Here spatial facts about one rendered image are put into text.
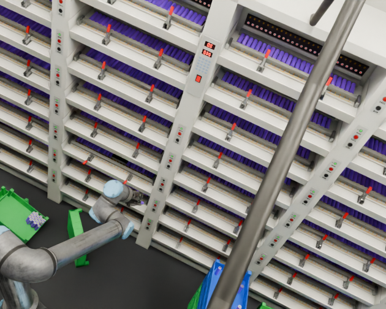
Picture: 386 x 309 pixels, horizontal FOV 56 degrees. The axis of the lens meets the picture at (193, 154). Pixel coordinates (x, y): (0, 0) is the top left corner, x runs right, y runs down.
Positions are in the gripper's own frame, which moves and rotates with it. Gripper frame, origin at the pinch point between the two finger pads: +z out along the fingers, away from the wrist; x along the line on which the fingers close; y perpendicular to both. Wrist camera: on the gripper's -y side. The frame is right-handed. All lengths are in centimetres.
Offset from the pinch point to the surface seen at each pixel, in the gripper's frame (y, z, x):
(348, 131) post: 108, -46, 30
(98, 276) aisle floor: -25, 21, -46
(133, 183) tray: -3.5, -0.5, 10.0
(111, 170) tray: -17.4, -4.2, 16.1
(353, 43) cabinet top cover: 105, -75, 52
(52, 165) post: -61, -1, 17
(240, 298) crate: 65, 5, -45
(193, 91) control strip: 42, -54, 44
